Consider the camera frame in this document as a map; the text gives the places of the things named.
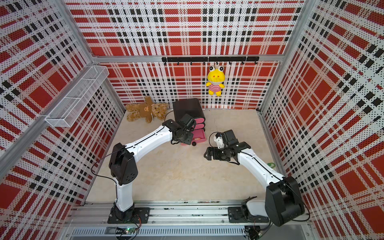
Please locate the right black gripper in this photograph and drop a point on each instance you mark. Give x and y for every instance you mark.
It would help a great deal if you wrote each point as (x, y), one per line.
(216, 154)

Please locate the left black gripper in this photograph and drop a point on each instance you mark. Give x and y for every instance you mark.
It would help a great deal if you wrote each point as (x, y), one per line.
(189, 140)

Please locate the black drawer cabinet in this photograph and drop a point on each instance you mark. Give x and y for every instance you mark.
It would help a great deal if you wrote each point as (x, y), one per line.
(191, 107)

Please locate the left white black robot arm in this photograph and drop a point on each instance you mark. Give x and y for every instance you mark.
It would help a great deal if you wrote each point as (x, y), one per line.
(123, 161)

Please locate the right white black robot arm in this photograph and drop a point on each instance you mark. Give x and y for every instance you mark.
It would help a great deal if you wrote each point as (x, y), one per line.
(283, 202)

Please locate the brown teddy bear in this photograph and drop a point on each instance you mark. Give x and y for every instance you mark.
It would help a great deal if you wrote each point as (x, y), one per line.
(147, 110)

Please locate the yellow frog plush toy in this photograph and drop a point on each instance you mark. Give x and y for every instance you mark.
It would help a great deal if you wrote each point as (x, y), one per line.
(216, 78)

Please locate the black connector box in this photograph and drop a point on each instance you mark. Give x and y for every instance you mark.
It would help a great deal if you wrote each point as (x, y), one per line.
(252, 233)

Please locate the green circuit board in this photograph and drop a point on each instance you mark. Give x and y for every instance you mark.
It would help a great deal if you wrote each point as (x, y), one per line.
(125, 231)

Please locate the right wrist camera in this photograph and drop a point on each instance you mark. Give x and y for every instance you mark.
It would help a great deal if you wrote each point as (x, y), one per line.
(225, 139)

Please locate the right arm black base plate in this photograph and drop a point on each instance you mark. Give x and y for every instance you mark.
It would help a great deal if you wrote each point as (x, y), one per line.
(242, 215)

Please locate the black hook rail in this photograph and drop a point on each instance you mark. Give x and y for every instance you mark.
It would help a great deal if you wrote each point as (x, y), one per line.
(209, 59)

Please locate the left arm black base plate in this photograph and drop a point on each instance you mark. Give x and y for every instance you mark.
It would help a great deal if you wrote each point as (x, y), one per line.
(131, 216)

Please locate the white wire mesh basket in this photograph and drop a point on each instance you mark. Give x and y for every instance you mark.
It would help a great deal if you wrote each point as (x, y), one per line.
(71, 106)

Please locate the aluminium mounting rail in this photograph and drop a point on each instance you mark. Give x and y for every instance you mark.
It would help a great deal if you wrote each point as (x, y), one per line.
(161, 213)

